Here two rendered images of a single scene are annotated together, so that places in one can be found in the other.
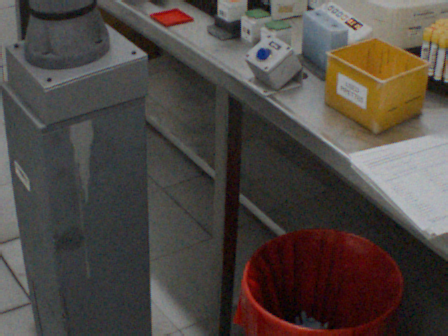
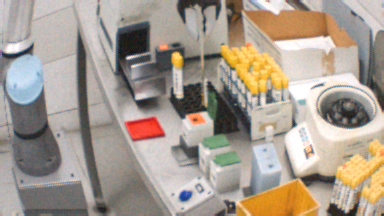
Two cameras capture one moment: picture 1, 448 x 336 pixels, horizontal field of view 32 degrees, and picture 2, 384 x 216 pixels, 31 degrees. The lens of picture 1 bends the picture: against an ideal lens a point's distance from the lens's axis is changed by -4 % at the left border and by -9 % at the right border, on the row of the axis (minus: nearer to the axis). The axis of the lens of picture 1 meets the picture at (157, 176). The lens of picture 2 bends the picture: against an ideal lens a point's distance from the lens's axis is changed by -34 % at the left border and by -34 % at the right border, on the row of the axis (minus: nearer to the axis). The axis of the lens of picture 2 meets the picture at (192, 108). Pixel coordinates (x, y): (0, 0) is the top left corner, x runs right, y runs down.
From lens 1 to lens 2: 59 cm
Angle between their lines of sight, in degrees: 12
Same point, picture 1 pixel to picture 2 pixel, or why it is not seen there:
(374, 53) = (295, 192)
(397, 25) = (335, 155)
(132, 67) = (71, 187)
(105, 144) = not seen: outside the picture
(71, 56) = (32, 168)
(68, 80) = (31, 185)
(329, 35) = (261, 177)
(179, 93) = not seen: hidden behind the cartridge
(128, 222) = not seen: outside the picture
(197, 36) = (157, 158)
